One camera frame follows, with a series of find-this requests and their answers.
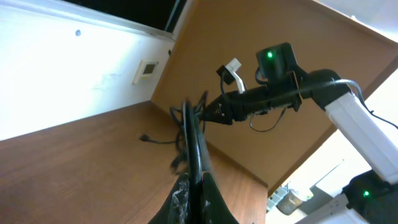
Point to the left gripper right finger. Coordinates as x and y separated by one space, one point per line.
215 210

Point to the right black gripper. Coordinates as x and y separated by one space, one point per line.
254 101

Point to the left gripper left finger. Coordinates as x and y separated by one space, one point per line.
175 208

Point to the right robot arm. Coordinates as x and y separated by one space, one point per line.
369 197

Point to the grey container on floor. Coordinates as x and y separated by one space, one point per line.
287 199

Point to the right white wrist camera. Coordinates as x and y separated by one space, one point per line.
228 74

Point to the white wall thermostat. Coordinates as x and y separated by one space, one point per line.
145 69

